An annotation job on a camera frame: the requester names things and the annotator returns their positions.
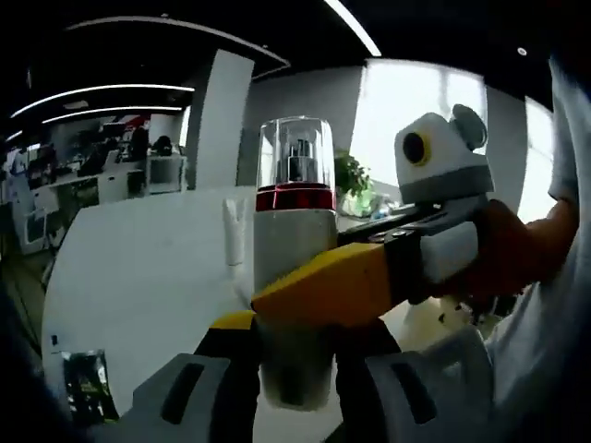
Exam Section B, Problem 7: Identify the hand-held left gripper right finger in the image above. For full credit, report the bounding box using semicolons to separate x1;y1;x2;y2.
334;317;494;443

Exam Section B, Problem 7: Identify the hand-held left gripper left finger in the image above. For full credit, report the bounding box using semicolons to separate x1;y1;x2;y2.
124;309;260;443

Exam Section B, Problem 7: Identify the red band skincare bottle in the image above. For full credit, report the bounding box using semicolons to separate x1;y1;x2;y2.
251;118;341;410

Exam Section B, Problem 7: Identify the white skincare tube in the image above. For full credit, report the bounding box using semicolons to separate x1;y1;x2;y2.
223;197;247;269

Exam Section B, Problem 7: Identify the person's right hand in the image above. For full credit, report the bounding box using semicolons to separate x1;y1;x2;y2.
414;197;533;305

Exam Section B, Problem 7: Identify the green potted plant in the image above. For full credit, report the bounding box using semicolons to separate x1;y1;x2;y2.
334;147;375;218

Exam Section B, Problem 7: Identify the bright window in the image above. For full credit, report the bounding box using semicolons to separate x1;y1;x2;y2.
350;59;488;195

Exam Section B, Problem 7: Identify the green snack packet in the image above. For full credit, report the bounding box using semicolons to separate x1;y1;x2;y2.
61;349;120;424

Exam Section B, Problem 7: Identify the ceiling light strip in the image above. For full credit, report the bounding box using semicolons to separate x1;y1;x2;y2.
41;105;184;125
322;0;382;57
11;83;195;119

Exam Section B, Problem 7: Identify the person's white shirt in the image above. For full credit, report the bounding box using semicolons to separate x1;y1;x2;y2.
479;45;591;443

